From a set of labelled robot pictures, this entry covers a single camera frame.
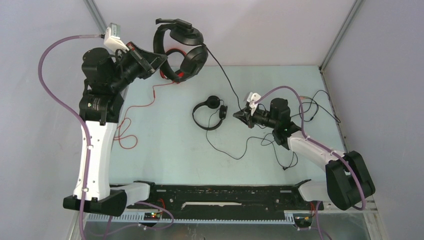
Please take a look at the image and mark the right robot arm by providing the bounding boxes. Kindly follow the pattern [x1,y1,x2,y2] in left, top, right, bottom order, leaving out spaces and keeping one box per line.
[233,98,376,211]

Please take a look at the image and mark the small headphones black cable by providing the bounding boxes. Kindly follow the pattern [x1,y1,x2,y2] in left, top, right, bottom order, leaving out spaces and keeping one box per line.
[205,107,299,171]

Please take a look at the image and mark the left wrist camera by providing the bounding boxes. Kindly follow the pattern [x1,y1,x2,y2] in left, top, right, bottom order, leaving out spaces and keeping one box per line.
[103,22,130,52]

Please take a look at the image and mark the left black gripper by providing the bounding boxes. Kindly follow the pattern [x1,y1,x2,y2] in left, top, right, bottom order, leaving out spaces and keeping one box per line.
[108,41,167,92]

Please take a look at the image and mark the red headphones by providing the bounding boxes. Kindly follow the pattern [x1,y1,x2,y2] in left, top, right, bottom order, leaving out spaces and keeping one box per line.
[160,48,192,83]

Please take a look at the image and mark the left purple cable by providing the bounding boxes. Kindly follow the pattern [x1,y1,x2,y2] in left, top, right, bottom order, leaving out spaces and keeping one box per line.
[37,34,107,240]

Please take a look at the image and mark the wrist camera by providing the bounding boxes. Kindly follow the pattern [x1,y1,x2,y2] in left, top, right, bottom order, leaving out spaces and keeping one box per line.
[103,22,130,52]
[245,92,262,109]

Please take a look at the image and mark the aluminium frame rail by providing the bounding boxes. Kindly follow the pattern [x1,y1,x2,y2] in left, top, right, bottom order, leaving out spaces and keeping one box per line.
[76,188,379,226]

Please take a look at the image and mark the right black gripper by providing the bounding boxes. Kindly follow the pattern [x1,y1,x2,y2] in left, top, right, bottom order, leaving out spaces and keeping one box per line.
[232,106,278,130]

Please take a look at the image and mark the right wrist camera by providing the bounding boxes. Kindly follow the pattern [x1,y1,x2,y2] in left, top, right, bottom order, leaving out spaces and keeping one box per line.
[245,92,262,109]

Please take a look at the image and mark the large headphones black cable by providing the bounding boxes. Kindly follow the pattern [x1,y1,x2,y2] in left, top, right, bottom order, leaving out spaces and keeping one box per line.
[203,44,341,124]

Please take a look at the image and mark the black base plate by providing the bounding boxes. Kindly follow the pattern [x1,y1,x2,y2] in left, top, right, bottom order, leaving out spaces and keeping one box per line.
[145,184,317,222]

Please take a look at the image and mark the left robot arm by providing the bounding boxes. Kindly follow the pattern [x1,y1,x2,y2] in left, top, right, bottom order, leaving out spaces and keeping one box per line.
[62,42,167,217]

